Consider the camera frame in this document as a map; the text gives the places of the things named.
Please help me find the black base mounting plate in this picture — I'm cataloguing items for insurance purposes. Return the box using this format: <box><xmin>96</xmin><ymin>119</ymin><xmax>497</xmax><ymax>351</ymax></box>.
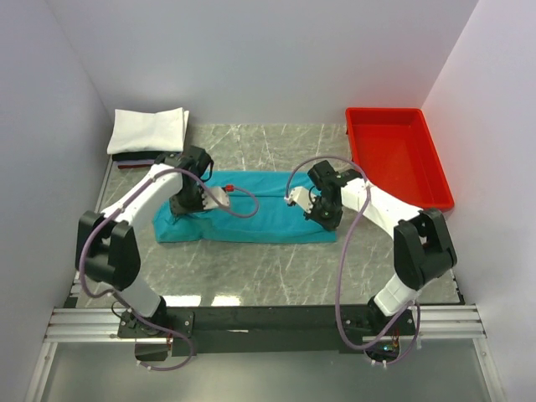
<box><xmin>117</xmin><ymin>305</ymin><xmax>416</xmax><ymax>354</ymax></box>

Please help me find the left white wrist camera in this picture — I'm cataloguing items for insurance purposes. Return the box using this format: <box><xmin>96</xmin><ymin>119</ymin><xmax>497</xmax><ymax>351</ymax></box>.
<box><xmin>202</xmin><ymin>186</ymin><xmax>230</xmax><ymax>211</ymax></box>

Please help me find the red plastic bin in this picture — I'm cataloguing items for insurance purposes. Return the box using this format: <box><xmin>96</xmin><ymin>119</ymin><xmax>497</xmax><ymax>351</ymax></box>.
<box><xmin>345</xmin><ymin>107</ymin><xmax>455</xmax><ymax>211</ymax></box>

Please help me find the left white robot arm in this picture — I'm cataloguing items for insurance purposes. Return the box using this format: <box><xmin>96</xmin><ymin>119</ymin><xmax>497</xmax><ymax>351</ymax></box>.
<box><xmin>75</xmin><ymin>146</ymin><xmax>214</xmax><ymax>337</ymax></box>

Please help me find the teal t shirt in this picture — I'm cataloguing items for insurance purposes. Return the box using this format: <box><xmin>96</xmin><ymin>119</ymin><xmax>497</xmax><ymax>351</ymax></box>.
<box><xmin>152</xmin><ymin>171</ymin><xmax>337</xmax><ymax>244</ymax></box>

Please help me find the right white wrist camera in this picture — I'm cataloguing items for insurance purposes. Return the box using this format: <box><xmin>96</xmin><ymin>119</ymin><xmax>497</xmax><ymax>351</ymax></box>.
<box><xmin>284</xmin><ymin>186</ymin><xmax>317</xmax><ymax>214</ymax></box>

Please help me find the white folded t shirt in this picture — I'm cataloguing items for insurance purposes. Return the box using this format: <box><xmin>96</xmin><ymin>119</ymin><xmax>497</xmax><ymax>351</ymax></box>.
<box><xmin>107</xmin><ymin>107</ymin><xmax>190</xmax><ymax>155</ymax></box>

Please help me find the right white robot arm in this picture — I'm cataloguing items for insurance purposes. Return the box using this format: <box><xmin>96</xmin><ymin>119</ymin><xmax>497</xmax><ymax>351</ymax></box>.
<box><xmin>289</xmin><ymin>160</ymin><xmax>457</xmax><ymax>334</ymax></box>

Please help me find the black folded t shirt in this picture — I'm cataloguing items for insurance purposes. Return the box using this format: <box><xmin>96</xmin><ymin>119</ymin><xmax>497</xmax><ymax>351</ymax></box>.
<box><xmin>111</xmin><ymin>151</ymin><xmax>181</xmax><ymax>162</ymax></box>

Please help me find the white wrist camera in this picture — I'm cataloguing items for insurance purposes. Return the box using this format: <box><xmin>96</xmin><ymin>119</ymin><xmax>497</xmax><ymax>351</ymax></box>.
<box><xmin>284</xmin><ymin>186</ymin><xmax>317</xmax><ymax>214</ymax></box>
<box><xmin>202</xmin><ymin>186</ymin><xmax>230</xmax><ymax>211</ymax></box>

